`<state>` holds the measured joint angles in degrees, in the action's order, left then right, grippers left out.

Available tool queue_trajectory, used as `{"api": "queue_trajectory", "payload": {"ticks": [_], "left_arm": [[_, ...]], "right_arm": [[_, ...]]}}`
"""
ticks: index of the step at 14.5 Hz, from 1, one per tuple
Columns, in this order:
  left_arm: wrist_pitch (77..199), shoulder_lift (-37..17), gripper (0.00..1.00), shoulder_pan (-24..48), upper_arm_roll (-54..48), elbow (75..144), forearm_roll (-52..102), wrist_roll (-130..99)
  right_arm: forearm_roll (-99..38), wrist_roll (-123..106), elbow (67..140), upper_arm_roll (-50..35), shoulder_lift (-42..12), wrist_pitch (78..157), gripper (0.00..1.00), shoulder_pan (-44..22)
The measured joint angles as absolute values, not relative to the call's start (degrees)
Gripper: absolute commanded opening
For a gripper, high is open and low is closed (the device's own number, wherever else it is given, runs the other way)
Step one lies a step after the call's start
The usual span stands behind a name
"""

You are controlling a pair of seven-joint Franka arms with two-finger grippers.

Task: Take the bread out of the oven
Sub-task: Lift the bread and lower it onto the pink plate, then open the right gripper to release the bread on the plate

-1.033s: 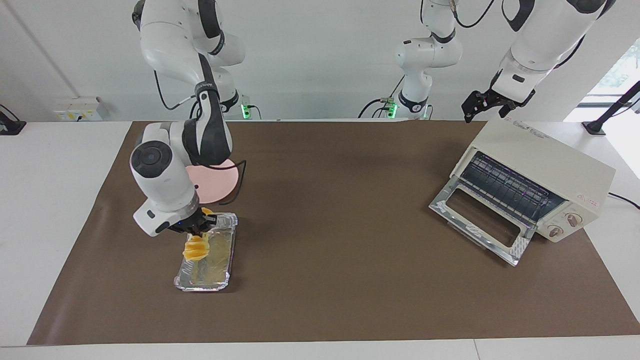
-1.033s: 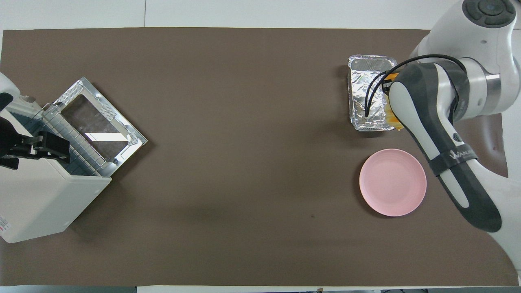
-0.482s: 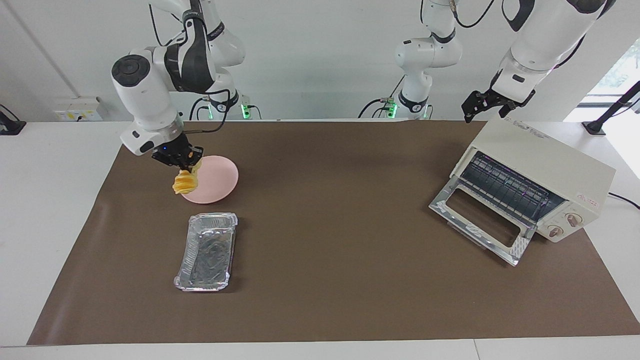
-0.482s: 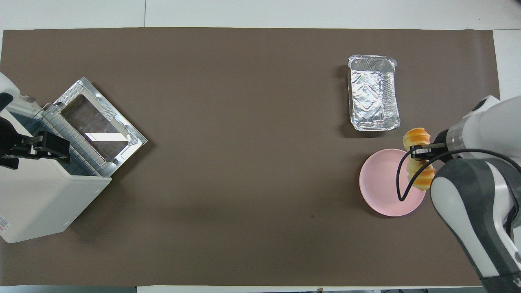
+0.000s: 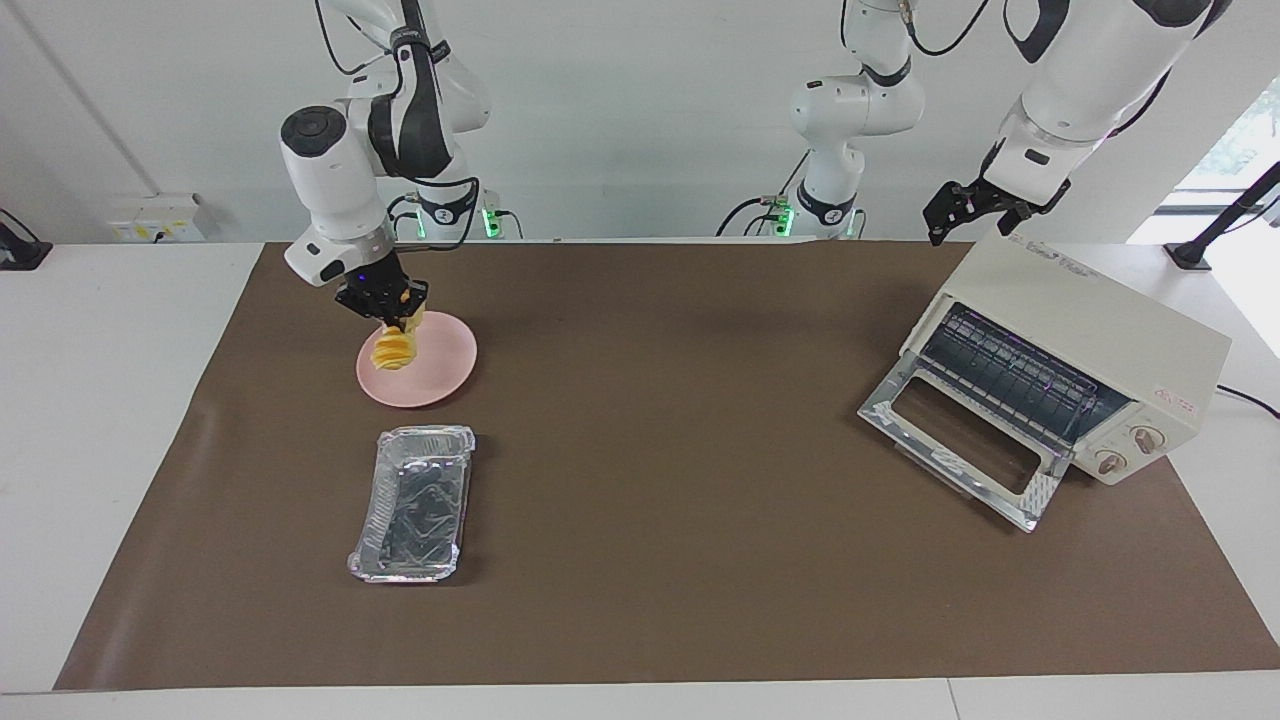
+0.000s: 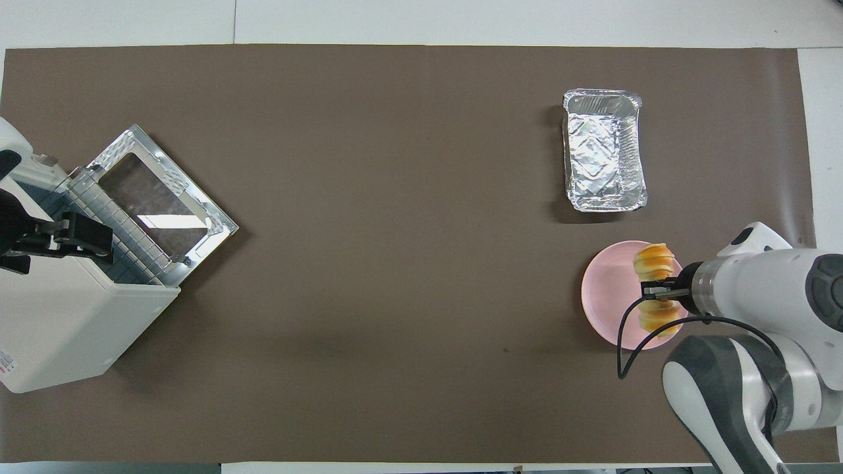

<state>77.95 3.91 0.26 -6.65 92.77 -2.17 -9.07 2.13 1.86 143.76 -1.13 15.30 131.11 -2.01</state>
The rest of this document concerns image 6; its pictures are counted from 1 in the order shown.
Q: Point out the pink round plate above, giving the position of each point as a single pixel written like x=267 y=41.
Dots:
x=609 y=296

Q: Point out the cream toaster oven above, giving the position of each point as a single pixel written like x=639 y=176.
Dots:
x=66 y=329

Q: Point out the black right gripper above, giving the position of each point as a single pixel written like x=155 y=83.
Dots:
x=688 y=289

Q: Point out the sliced yellow bread loaf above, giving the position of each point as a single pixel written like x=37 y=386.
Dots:
x=654 y=260

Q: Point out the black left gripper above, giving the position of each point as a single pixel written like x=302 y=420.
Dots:
x=26 y=227

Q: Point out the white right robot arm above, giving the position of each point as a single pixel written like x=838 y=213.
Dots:
x=764 y=289

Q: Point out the aluminium foil tray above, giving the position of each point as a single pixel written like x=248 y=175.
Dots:
x=602 y=151

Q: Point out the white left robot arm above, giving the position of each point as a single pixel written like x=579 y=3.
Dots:
x=13 y=138

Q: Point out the brown table mat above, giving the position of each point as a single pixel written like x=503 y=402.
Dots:
x=395 y=263

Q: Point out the glass oven door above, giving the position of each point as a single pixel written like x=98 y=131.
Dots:
x=158 y=197

